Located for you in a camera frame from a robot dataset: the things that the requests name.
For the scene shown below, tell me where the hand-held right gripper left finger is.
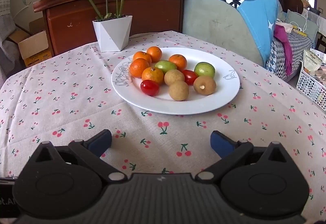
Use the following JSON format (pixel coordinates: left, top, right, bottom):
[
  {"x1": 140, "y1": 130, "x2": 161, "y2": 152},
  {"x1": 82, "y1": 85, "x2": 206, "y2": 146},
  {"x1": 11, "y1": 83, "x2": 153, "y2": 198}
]
[{"x1": 33, "y1": 129, "x2": 128, "y2": 183}]

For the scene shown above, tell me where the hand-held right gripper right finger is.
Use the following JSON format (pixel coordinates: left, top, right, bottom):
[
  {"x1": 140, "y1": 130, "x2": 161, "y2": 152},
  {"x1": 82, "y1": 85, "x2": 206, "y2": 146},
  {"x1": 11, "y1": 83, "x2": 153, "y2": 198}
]
[{"x1": 195, "y1": 130, "x2": 289, "y2": 183}]

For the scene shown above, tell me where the white plate with line drawing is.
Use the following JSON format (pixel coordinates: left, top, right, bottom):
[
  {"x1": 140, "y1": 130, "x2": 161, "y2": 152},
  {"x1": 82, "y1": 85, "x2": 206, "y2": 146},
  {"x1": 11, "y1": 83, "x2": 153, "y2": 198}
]
[{"x1": 111, "y1": 47, "x2": 241, "y2": 115}]

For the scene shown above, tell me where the brown longan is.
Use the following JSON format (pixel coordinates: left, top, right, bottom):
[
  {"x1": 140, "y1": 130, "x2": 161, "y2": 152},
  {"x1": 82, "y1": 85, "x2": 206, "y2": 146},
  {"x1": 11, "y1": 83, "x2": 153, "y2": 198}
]
[
  {"x1": 193, "y1": 76, "x2": 217, "y2": 96},
  {"x1": 164, "y1": 69, "x2": 185, "y2": 86},
  {"x1": 169, "y1": 80, "x2": 189, "y2": 101}
]

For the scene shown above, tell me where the red cherry tomato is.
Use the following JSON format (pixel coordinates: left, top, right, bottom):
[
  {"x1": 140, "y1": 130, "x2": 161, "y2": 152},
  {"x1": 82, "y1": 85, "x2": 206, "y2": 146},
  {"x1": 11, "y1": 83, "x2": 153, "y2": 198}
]
[
  {"x1": 181, "y1": 69, "x2": 198, "y2": 86},
  {"x1": 140, "y1": 80, "x2": 160, "y2": 97}
]

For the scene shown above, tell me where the green jujube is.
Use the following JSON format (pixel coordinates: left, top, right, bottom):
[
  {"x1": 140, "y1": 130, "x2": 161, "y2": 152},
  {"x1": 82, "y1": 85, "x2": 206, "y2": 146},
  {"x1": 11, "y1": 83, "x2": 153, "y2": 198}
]
[
  {"x1": 194, "y1": 61, "x2": 216, "y2": 78},
  {"x1": 154, "y1": 60, "x2": 178, "y2": 74}
]

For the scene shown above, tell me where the orange mandarin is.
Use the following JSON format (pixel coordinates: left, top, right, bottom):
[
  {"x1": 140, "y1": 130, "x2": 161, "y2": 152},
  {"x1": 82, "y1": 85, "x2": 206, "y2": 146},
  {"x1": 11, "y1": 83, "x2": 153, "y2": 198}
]
[
  {"x1": 168, "y1": 54, "x2": 187, "y2": 71},
  {"x1": 129, "y1": 58, "x2": 150, "y2": 78},
  {"x1": 133, "y1": 51, "x2": 152, "y2": 64},
  {"x1": 146, "y1": 46, "x2": 163, "y2": 63},
  {"x1": 141, "y1": 66, "x2": 164, "y2": 86}
]

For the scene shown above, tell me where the white plastic basket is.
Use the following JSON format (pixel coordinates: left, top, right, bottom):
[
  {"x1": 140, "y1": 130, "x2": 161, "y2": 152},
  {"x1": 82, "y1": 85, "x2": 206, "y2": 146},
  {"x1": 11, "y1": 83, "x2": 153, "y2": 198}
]
[{"x1": 295, "y1": 61, "x2": 326, "y2": 112}]

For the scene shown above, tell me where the green plant in white pot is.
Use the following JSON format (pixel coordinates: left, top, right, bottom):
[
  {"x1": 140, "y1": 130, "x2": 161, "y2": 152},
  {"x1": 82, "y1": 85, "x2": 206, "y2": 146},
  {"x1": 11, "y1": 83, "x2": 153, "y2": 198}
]
[{"x1": 22, "y1": 0, "x2": 170, "y2": 52}]

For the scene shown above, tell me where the open cardboard box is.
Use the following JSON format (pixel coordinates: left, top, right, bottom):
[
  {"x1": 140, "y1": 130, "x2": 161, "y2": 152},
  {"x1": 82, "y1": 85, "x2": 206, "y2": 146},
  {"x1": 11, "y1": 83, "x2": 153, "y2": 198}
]
[{"x1": 9, "y1": 18, "x2": 53, "y2": 68}]

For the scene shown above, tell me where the grey-green armchair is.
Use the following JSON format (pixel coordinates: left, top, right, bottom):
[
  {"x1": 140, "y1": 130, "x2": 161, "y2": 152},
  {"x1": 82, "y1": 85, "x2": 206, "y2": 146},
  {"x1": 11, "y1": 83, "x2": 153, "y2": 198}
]
[{"x1": 182, "y1": 0, "x2": 265, "y2": 67}]

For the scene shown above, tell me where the pink cloth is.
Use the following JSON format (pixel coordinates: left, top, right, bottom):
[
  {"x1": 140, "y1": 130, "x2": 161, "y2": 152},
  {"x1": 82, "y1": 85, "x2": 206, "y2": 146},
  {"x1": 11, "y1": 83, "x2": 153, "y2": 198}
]
[{"x1": 274, "y1": 24, "x2": 293, "y2": 75}]

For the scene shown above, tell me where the cream snack bag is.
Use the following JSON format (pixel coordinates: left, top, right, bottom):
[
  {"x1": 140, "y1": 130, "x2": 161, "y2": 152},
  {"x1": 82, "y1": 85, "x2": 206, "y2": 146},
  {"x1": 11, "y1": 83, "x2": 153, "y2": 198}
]
[{"x1": 303, "y1": 49, "x2": 324, "y2": 73}]

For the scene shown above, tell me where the brown wooden headboard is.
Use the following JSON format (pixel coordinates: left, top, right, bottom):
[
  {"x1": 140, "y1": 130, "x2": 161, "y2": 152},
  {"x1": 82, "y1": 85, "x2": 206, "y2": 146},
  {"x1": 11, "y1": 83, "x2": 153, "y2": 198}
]
[{"x1": 33, "y1": 0, "x2": 191, "y2": 58}]

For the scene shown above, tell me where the houndstooth patterned cloth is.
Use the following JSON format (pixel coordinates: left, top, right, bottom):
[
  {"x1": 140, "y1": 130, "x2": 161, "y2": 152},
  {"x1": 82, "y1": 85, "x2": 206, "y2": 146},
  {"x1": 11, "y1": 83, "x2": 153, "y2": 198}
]
[{"x1": 265, "y1": 29, "x2": 314, "y2": 79}]

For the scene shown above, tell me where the grey cloth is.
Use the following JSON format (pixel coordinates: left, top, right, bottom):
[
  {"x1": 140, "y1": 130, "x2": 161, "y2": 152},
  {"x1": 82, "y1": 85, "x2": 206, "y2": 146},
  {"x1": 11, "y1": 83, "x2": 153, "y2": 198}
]
[{"x1": 0, "y1": 14, "x2": 23, "y2": 82}]

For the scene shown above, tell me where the light blue cushion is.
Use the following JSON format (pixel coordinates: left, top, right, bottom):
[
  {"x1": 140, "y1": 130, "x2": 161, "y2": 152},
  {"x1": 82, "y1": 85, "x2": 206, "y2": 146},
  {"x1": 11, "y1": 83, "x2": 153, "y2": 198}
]
[{"x1": 285, "y1": 9, "x2": 319, "y2": 41}]

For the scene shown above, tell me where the dark wooden chair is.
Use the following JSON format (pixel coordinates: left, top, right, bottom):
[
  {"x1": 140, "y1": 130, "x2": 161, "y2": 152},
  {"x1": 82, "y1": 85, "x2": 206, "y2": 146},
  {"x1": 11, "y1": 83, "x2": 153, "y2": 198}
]
[{"x1": 278, "y1": 0, "x2": 304, "y2": 14}]

